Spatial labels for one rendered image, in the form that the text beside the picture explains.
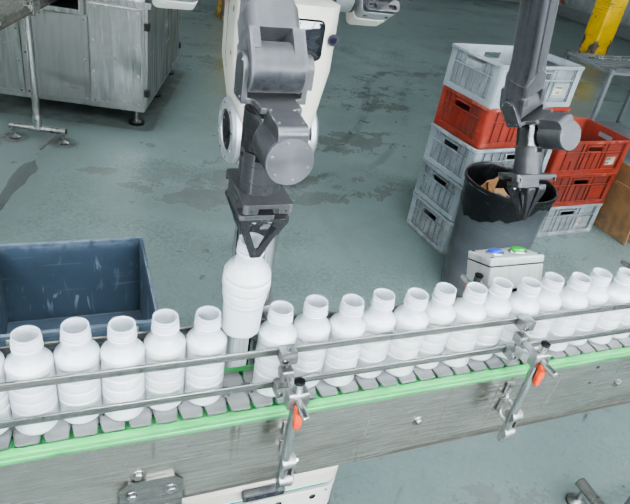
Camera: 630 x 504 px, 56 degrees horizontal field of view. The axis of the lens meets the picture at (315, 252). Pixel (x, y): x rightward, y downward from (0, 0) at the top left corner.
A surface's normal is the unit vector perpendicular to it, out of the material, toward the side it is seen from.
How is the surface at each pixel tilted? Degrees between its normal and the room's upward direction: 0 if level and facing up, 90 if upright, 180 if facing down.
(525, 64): 113
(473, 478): 0
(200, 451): 90
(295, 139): 91
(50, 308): 90
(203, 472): 90
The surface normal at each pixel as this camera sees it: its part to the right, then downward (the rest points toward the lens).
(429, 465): 0.15, -0.84
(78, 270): 0.34, 0.55
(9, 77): 0.03, 0.54
